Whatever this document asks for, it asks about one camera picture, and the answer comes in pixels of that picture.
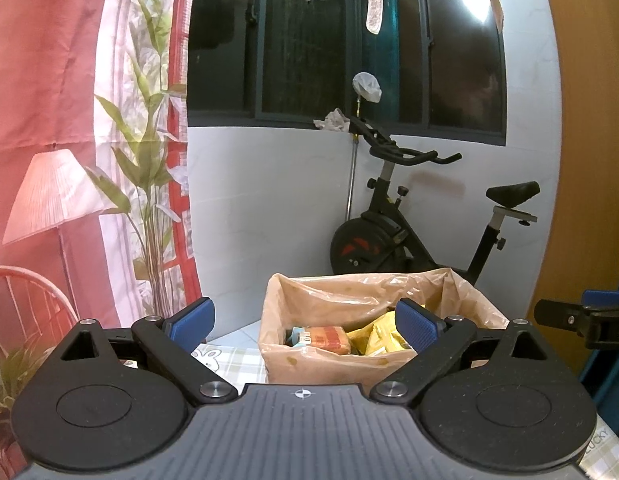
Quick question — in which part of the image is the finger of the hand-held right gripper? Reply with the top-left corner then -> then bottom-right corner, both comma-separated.
582,290 -> 619,309
534,299 -> 593,337

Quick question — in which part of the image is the metal pole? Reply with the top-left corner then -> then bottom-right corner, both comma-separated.
347,100 -> 363,222

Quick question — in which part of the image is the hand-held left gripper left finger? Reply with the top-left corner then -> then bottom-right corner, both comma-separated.
59,297 -> 238,405

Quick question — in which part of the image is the cardboard box with plastic liner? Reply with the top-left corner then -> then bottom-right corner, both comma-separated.
259,267 -> 510,387

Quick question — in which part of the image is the bread slice packet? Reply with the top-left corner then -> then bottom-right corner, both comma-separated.
286,326 -> 353,354

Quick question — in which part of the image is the dark window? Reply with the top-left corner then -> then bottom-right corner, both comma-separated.
188,0 -> 507,147

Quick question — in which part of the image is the white plastic bag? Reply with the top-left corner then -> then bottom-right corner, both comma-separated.
352,72 -> 383,103

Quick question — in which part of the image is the crumpled white tissue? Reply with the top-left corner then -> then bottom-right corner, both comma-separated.
313,108 -> 351,133

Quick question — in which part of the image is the large yellow snack packet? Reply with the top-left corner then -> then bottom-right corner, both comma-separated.
347,310 -> 416,357

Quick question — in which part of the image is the black exercise bike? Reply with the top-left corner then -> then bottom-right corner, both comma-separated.
331,117 -> 540,287

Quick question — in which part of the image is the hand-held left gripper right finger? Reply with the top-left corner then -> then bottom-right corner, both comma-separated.
372,298 -> 560,405

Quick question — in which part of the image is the checked tablecloth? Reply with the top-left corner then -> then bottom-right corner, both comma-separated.
192,342 -> 619,468

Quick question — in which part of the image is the wooden door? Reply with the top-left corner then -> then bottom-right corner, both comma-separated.
529,0 -> 619,321

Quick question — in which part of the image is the printed backdrop cloth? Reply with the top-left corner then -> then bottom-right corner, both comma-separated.
0,0 -> 205,480

